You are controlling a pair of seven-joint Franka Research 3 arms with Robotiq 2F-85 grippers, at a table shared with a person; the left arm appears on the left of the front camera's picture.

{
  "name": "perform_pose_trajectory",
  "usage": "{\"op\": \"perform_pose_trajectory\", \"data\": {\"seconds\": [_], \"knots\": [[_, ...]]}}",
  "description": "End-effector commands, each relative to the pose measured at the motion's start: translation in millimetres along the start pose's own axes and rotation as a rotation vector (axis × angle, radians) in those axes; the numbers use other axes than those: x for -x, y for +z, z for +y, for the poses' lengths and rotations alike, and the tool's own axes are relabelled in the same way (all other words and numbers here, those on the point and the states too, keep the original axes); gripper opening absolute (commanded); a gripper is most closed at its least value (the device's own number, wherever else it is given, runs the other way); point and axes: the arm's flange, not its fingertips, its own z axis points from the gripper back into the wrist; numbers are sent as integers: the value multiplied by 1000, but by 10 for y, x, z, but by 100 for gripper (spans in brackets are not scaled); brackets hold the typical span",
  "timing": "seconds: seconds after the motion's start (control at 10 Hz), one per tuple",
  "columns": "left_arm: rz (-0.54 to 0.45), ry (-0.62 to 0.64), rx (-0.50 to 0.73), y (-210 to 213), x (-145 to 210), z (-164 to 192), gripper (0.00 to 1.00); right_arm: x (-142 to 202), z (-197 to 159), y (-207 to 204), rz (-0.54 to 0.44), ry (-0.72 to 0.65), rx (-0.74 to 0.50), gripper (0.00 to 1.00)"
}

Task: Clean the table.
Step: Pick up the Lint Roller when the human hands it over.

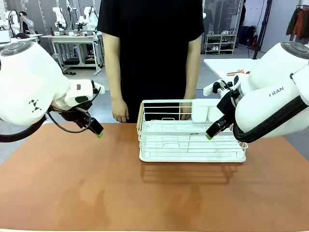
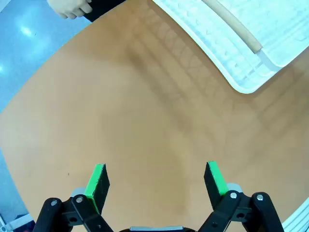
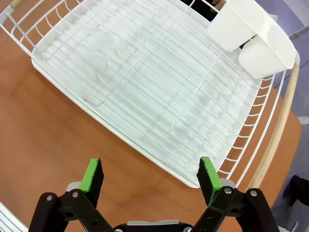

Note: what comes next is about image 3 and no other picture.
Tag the person's dark clothed torso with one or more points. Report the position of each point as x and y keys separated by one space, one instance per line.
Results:
x=201 y=8

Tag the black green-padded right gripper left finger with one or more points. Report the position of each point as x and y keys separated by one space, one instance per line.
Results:
x=93 y=180

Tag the white plastic drip tray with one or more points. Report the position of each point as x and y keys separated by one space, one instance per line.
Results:
x=144 y=84

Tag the white plastic cutlery holder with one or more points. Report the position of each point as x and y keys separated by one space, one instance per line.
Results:
x=265 y=36

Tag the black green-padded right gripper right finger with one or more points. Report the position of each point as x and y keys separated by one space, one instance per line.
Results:
x=207 y=181

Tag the black fabric item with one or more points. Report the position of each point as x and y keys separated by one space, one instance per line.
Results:
x=298 y=189

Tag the gray metal pole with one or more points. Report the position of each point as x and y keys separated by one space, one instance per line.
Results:
x=300 y=32

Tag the white slotted mounting plate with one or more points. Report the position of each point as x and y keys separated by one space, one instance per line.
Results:
x=8 y=218

